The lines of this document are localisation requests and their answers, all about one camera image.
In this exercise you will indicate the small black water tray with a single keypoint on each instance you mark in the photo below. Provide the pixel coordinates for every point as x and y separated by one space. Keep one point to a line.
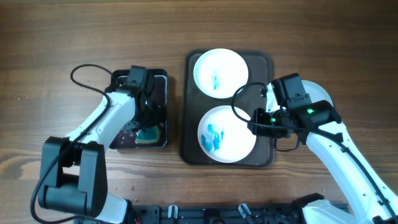
125 139

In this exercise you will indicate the green yellow sponge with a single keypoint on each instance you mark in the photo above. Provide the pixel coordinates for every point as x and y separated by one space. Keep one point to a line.
148 135

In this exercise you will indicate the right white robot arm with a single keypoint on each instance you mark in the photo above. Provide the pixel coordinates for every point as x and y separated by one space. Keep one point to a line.
320 128

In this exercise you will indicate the large dark serving tray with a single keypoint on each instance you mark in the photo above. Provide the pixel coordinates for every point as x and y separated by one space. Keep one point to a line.
196 104

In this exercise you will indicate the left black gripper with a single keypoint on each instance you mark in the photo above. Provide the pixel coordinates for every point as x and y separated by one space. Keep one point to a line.
154 117

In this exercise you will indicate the white plate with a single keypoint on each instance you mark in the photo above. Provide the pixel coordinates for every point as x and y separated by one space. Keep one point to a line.
320 91
223 137
218 73

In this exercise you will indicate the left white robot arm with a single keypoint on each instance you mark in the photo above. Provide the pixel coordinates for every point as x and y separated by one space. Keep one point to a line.
73 176

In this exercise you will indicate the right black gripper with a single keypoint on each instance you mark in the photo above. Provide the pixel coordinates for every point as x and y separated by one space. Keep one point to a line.
263 131

